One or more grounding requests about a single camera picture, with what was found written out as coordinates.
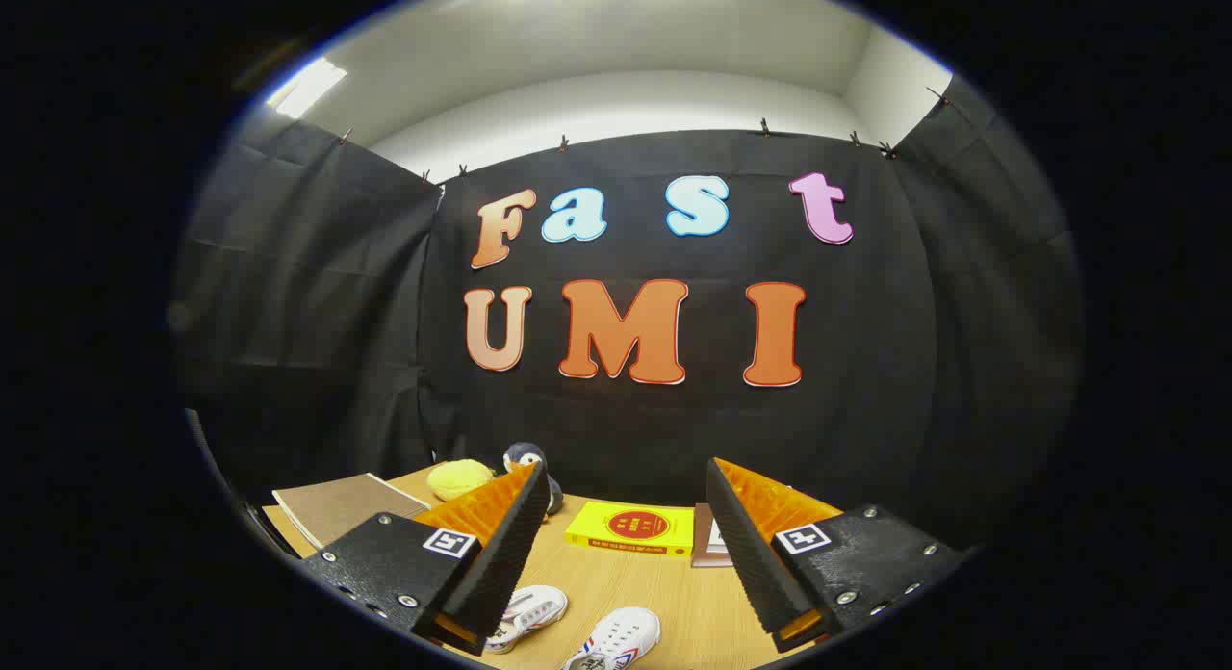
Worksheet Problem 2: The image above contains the yellow book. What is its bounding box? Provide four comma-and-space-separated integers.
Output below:
565, 501, 695, 558

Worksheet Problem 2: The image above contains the penguin plush toy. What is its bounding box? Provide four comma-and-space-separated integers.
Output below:
502, 442, 564, 517

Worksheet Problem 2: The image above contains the ceiling light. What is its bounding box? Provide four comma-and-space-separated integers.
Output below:
268, 58, 347, 120

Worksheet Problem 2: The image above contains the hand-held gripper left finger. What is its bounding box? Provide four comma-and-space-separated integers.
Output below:
300, 460, 552, 657

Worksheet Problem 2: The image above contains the yellow plush toy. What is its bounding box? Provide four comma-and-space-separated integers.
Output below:
426, 459, 497, 503

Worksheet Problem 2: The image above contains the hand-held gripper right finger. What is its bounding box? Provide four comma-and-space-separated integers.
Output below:
706, 458, 968, 654

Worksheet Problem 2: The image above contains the white canvas shoe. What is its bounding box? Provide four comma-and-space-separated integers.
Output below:
561, 606, 662, 670
484, 584, 569, 655

